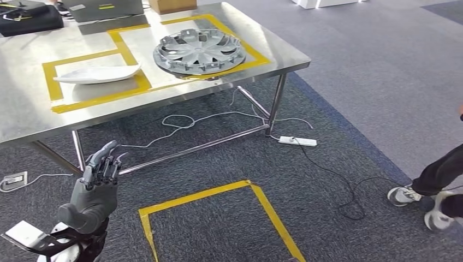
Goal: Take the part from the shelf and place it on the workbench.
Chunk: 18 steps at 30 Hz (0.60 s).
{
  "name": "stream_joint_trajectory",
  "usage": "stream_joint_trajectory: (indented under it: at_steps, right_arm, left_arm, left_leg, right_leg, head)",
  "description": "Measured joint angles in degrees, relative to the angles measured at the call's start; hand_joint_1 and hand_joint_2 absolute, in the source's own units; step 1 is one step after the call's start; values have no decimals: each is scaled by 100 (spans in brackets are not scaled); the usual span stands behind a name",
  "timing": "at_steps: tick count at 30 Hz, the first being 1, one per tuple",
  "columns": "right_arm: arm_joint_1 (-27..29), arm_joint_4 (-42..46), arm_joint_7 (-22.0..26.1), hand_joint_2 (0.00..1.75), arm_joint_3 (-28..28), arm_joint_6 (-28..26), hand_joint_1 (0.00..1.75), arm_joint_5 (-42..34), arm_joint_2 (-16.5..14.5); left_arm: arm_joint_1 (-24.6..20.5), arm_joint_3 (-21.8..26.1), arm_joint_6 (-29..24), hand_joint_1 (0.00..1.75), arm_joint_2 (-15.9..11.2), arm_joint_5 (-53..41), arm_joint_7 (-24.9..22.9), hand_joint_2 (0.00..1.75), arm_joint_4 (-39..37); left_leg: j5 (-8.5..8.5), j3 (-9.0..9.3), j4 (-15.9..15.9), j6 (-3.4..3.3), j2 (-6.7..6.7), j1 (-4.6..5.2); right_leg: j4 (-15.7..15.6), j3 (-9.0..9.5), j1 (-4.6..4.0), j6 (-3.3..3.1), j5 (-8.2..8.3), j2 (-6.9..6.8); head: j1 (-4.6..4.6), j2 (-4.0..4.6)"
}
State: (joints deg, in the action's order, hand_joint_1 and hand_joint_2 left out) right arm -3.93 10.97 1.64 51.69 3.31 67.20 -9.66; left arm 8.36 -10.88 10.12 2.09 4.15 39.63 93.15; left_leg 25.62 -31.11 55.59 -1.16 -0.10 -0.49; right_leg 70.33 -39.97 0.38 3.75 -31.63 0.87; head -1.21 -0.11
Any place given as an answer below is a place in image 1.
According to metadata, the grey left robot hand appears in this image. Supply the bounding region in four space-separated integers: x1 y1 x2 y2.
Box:
57 140 128 235

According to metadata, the white curved plastic part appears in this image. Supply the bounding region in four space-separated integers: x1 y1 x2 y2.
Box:
53 63 143 85

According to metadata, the stainless steel workbench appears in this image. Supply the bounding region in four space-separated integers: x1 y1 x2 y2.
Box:
0 2 312 178

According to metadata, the metal floor socket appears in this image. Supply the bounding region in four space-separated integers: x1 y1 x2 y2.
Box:
2 171 29 187

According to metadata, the yellow floor tape square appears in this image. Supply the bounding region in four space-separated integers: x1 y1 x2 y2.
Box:
138 180 306 262

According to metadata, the grey plastic hubcap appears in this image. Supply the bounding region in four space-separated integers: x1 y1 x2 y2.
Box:
153 28 247 76

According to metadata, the black carrying case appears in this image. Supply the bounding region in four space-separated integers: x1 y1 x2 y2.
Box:
0 4 65 38

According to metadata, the grey laptop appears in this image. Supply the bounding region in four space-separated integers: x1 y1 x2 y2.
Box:
63 0 145 23

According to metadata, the brown cardboard box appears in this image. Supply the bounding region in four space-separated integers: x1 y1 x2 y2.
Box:
148 0 198 15

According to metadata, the white power strip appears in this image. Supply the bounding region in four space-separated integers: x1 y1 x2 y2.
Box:
278 135 318 147

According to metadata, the white plinth with light strip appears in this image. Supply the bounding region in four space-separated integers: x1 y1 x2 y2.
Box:
291 0 367 10

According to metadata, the person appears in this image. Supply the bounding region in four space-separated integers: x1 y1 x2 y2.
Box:
387 105 463 233

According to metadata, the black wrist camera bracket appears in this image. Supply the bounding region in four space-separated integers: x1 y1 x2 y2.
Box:
31 228 95 255

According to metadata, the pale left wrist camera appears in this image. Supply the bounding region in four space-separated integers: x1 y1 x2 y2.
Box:
1 221 50 254

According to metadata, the long white cable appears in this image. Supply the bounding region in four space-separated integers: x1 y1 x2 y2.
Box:
0 86 313 193

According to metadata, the large yellow tape frame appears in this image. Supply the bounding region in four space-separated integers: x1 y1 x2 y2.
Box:
108 14 271 81

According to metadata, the long black cable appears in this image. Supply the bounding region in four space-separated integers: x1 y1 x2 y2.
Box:
293 139 415 221

